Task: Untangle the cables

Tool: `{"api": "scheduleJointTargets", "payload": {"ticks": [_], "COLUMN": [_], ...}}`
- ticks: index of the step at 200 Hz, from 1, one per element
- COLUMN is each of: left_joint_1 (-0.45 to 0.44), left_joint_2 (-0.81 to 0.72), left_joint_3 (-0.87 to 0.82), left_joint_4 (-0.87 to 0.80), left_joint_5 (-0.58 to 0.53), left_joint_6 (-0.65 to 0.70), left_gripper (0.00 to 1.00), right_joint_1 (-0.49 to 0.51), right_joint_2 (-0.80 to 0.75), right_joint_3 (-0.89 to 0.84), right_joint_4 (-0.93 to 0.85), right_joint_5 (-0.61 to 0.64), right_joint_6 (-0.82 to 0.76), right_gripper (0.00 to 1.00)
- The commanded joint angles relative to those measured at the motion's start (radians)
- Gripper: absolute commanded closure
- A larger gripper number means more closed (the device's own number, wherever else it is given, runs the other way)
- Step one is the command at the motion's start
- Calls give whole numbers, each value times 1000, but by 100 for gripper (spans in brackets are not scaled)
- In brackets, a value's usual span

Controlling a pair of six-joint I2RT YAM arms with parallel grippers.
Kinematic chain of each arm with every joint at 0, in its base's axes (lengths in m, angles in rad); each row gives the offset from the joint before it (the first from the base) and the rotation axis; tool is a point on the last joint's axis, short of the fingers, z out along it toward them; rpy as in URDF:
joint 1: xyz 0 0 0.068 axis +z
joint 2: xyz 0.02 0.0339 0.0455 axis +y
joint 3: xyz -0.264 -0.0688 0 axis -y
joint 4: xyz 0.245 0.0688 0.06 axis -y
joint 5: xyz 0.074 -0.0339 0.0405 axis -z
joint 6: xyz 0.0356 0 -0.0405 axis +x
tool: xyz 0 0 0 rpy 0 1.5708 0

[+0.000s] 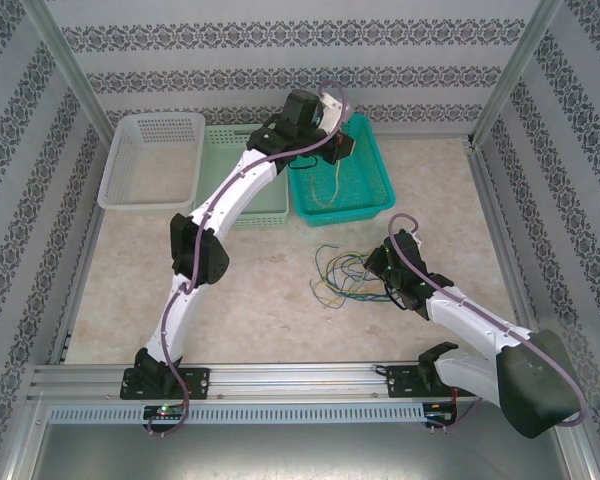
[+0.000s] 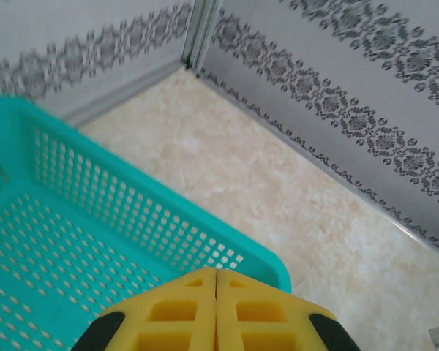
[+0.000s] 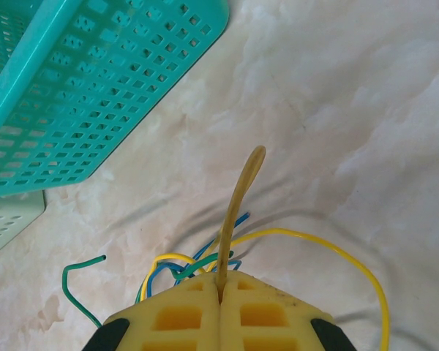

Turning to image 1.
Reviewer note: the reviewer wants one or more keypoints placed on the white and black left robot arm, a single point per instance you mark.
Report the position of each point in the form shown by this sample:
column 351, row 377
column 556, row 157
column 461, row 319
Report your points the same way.
column 240, row 185

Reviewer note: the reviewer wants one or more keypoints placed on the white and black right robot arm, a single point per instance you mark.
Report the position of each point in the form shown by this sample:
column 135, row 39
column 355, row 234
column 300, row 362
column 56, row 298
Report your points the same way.
column 480, row 330

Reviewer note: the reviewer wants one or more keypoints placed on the pale green plastic basket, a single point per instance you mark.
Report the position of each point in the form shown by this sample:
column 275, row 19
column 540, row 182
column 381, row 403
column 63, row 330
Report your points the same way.
column 220, row 155

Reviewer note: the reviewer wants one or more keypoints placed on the teal plastic basket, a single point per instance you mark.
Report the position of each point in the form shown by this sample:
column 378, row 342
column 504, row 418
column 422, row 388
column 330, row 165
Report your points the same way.
column 365, row 190

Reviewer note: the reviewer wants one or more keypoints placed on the small circuit board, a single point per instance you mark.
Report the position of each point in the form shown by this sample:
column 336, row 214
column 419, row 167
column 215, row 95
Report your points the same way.
column 165, row 412
column 440, row 411

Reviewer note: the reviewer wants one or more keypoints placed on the white plastic basket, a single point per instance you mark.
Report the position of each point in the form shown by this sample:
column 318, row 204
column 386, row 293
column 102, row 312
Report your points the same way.
column 150, row 165

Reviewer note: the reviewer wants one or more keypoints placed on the grey metal panel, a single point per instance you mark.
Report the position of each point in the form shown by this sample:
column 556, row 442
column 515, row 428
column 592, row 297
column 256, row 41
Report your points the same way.
column 300, row 455

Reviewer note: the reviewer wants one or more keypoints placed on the aluminium side rail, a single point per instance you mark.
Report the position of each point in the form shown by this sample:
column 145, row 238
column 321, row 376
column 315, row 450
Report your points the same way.
column 497, row 215
column 72, row 310

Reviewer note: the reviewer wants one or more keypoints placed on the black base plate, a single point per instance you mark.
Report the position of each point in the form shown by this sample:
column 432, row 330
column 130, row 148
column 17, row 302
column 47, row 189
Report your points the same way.
column 402, row 382
column 197, row 382

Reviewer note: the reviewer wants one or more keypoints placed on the aluminium mounting rail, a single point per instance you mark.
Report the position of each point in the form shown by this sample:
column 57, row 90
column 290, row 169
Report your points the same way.
column 295, row 382

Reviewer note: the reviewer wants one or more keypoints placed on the aluminium frame post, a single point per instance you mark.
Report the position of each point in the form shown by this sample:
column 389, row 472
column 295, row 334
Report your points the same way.
column 517, row 65
column 70, row 67

